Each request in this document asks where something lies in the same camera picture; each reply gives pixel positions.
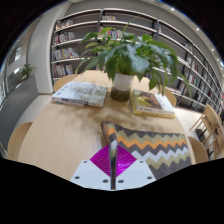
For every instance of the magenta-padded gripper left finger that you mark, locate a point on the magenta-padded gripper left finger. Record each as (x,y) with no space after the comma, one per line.
(91,175)

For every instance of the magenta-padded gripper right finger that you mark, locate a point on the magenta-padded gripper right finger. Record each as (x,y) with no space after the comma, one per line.
(133,175)

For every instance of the zigzag striped towel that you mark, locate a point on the zigzag striped towel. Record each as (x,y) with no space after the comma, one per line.
(153,148)

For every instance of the yellow book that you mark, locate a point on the yellow book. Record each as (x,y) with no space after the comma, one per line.
(151,104)

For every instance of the white book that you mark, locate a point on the white book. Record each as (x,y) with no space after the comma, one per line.
(80,94)

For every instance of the green plant in white pot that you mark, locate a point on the green plant in white pot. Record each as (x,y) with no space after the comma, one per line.
(128,60)

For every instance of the small green potted plant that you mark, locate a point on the small green potted plant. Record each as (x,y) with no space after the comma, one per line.
(26,70)

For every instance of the grey bookshelf unit with books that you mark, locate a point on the grey bookshelf unit with books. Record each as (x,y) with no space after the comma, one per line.
(66,53)

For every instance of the group of ceiling lights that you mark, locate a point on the group of ceiling lights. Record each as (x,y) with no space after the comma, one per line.
(197,29)

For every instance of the wooden frame chair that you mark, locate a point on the wooden frame chair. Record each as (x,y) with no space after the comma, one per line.
(211,128)

